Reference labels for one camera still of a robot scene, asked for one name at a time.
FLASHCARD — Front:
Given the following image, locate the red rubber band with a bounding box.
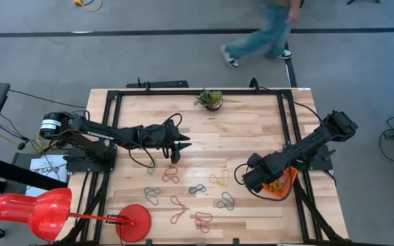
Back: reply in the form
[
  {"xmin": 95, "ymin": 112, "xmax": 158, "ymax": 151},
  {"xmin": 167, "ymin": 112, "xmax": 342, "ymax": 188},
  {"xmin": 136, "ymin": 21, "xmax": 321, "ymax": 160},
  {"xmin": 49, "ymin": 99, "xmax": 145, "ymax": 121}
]
[
  {"xmin": 161, "ymin": 165, "xmax": 181, "ymax": 185},
  {"xmin": 169, "ymin": 195, "xmax": 188, "ymax": 226},
  {"xmin": 194, "ymin": 211, "xmax": 214, "ymax": 234}
]

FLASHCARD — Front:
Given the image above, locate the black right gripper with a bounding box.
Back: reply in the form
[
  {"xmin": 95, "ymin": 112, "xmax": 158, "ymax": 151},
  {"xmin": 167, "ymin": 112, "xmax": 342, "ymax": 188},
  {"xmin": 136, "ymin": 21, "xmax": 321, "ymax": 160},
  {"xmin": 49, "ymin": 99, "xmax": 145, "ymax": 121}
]
[{"xmin": 242, "ymin": 152, "xmax": 289, "ymax": 193}]

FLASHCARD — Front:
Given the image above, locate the yellow rubber band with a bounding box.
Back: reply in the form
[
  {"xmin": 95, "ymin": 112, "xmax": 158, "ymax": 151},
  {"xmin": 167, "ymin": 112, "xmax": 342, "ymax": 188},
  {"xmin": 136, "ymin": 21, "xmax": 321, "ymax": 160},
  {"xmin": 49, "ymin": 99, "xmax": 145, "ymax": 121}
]
[
  {"xmin": 267, "ymin": 180, "xmax": 284, "ymax": 193},
  {"xmin": 208, "ymin": 168, "xmax": 231, "ymax": 188}
]

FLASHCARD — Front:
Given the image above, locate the white paper sheet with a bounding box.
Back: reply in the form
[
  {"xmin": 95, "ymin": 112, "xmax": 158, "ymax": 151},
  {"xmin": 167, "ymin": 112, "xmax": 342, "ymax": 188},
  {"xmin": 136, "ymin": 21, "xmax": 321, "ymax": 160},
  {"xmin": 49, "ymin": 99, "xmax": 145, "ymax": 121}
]
[{"xmin": 25, "ymin": 154, "xmax": 69, "ymax": 198}]

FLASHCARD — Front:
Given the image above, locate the yellow extension cable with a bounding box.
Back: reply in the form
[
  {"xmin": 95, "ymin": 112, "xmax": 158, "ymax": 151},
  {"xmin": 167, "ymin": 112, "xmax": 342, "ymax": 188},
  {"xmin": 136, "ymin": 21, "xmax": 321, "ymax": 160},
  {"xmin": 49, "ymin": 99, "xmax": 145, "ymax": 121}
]
[{"xmin": 73, "ymin": 0, "xmax": 104, "ymax": 12}]

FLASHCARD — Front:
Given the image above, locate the orange plastic bin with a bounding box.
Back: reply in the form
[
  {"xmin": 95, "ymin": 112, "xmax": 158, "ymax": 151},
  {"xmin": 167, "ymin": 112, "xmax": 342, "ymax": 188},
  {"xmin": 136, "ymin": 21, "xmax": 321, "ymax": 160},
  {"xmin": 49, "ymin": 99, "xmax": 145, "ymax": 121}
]
[{"xmin": 261, "ymin": 166, "xmax": 299, "ymax": 200}]

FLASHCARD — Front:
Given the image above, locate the black aluminium table frame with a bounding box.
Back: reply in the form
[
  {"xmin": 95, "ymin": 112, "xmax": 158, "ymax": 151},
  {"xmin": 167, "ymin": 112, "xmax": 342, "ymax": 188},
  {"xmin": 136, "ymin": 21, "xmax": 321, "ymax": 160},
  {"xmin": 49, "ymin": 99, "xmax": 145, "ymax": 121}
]
[{"xmin": 60, "ymin": 88, "xmax": 352, "ymax": 246}]

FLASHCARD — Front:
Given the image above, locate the small potted green plant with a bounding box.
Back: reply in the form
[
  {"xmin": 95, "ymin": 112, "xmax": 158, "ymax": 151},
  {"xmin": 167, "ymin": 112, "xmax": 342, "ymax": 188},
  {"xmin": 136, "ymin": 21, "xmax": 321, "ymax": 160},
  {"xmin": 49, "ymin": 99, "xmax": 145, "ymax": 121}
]
[{"xmin": 193, "ymin": 88, "xmax": 224, "ymax": 112}]

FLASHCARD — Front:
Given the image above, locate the green rubber band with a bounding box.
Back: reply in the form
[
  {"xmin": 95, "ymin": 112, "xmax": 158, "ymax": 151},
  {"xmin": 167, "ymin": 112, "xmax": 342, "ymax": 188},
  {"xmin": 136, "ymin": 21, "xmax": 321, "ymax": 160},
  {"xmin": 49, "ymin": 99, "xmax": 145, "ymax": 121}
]
[{"xmin": 146, "ymin": 159, "xmax": 158, "ymax": 176}]

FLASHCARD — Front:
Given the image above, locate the thin yellow cable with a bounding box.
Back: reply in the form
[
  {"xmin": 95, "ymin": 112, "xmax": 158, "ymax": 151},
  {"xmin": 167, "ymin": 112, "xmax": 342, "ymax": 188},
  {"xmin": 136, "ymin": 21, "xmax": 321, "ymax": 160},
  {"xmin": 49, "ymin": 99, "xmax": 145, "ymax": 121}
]
[{"xmin": 35, "ymin": 129, "xmax": 58, "ymax": 154}]

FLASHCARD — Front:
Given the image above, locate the black flat box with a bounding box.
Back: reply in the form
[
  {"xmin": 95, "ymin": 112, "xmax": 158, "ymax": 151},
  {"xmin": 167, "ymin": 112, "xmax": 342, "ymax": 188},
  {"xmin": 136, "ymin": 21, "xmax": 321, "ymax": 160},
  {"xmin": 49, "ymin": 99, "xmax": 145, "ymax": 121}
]
[{"xmin": 125, "ymin": 77, "xmax": 190, "ymax": 90}]

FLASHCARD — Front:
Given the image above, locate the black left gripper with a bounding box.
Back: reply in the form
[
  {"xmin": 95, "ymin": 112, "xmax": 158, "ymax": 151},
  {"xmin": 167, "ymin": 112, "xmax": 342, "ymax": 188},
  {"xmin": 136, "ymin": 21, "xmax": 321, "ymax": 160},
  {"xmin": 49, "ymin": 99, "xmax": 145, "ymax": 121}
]
[{"xmin": 137, "ymin": 118, "xmax": 193, "ymax": 165}]

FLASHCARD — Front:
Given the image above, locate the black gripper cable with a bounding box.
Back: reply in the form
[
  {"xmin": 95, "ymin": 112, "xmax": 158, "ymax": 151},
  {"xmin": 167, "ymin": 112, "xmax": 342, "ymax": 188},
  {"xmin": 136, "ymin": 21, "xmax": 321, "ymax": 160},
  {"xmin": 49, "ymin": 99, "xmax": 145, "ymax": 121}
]
[
  {"xmin": 127, "ymin": 112, "xmax": 183, "ymax": 169},
  {"xmin": 233, "ymin": 163, "xmax": 294, "ymax": 203}
]

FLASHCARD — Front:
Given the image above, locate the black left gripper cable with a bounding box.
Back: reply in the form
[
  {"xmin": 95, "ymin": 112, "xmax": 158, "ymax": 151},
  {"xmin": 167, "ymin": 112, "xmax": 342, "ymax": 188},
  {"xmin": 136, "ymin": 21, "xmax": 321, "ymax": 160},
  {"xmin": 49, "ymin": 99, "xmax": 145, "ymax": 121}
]
[{"xmin": 127, "ymin": 112, "xmax": 183, "ymax": 169}]

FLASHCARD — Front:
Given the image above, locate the person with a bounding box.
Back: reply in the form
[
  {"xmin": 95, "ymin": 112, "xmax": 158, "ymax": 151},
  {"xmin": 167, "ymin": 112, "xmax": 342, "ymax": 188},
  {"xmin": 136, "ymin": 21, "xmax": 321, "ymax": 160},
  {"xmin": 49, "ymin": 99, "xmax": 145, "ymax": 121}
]
[{"xmin": 220, "ymin": 0, "xmax": 302, "ymax": 70}]

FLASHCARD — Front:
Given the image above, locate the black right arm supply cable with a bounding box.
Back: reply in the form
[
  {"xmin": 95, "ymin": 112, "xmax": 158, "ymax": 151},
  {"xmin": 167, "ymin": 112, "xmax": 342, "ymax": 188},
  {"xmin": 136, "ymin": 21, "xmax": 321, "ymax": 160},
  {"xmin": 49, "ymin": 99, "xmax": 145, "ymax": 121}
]
[{"xmin": 257, "ymin": 85, "xmax": 324, "ymax": 137}]

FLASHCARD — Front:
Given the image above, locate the blue rubber band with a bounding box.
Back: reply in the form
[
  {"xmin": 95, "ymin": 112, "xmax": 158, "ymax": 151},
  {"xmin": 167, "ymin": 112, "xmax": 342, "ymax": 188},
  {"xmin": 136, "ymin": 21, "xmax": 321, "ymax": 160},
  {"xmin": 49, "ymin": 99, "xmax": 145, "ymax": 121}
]
[
  {"xmin": 143, "ymin": 186, "xmax": 162, "ymax": 207},
  {"xmin": 187, "ymin": 183, "xmax": 207, "ymax": 195}
]

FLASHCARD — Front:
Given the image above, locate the red desk lamp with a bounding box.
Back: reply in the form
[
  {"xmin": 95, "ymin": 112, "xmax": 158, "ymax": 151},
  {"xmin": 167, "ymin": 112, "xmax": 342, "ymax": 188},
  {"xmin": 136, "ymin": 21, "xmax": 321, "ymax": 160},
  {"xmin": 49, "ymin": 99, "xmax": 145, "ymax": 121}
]
[{"xmin": 0, "ymin": 187, "xmax": 153, "ymax": 243}]

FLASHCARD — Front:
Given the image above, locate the teal rubber band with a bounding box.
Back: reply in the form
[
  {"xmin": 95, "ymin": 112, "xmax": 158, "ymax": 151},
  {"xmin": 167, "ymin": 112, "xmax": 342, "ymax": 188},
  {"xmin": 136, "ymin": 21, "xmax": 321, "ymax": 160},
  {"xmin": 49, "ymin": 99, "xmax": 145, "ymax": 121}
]
[{"xmin": 216, "ymin": 191, "xmax": 236, "ymax": 211}]

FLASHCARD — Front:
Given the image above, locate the black cable with plug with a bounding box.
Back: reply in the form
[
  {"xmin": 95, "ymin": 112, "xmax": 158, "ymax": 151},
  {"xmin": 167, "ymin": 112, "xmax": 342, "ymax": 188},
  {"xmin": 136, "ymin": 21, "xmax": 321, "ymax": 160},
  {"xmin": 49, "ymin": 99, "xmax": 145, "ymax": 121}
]
[{"xmin": 0, "ymin": 113, "xmax": 30, "ymax": 151}]

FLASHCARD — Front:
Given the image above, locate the black diagonal bar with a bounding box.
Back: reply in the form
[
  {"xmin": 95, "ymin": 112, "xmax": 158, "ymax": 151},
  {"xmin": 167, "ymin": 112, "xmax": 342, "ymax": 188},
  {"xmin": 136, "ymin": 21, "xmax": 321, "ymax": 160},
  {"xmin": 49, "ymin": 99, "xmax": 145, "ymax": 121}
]
[{"xmin": 0, "ymin": 152, "xmax": 69, "ymax": 191}]

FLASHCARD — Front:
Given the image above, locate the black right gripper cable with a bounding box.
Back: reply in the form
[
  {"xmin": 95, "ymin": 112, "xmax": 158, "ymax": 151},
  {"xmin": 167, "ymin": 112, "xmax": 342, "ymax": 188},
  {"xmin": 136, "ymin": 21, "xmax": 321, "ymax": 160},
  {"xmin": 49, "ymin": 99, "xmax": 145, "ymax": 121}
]
[{"xmin": 233, "ymin": 163, "xmax": 294, "ymax": 203}]

